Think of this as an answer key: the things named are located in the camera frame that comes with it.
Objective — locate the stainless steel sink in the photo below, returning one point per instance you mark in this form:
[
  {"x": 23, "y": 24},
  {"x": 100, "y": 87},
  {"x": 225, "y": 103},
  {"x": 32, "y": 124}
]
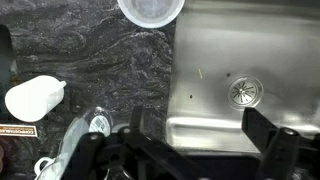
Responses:
[{"x": 233, "y": 40}]

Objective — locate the clear plastic deli container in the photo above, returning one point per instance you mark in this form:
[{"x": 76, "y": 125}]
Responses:
[{"x": 150, "y": 13}]

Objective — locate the white mug with barcode sticker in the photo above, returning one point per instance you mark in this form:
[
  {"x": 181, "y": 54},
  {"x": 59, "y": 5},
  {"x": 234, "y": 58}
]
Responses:
[{"x": 75, "y": 140}]

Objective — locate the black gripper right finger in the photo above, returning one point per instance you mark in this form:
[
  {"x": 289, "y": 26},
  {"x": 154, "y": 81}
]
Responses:
[{"x": 256, "y": 123}]

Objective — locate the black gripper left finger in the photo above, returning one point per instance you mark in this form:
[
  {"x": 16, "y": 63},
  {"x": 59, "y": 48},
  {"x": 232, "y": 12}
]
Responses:
[{"x": 136, "y": 116}]

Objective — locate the metal sink drain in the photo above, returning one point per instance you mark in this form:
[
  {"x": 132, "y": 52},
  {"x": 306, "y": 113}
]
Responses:
[{"x": 245, "y": 91}]

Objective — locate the brown label strip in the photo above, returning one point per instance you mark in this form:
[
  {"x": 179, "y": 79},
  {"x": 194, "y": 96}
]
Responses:
[{"x": 16, "y": 130}]

